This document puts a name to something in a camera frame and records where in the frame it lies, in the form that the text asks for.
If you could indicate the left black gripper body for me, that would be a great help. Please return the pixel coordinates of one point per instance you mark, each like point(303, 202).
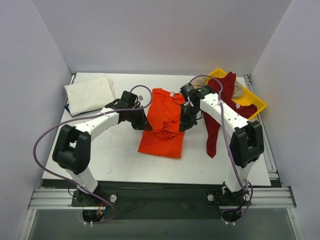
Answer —
point(138, 119)

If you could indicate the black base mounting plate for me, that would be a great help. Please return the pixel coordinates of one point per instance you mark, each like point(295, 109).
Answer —
point(160, 201)

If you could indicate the folded white t shirt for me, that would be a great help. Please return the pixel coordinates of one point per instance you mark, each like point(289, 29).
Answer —
point(89, 95)

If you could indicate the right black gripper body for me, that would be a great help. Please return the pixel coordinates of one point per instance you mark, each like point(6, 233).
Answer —
point(188, 115)

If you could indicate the beige t shirt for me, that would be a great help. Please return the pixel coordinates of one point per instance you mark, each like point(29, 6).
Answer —
point(237, 90)

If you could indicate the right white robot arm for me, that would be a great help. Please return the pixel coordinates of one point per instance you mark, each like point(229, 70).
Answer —
point(243, 138)

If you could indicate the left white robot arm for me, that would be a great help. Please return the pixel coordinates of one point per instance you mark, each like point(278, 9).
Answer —
point(72, 150)

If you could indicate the orange t shirt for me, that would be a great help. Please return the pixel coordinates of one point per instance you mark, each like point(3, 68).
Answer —
point(165, 139)

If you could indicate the folded blue t shirt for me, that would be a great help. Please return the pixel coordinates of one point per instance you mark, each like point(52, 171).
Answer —
point(67, 108)

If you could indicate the yellow plastic bin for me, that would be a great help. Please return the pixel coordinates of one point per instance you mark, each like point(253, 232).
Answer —
point(247, 97)

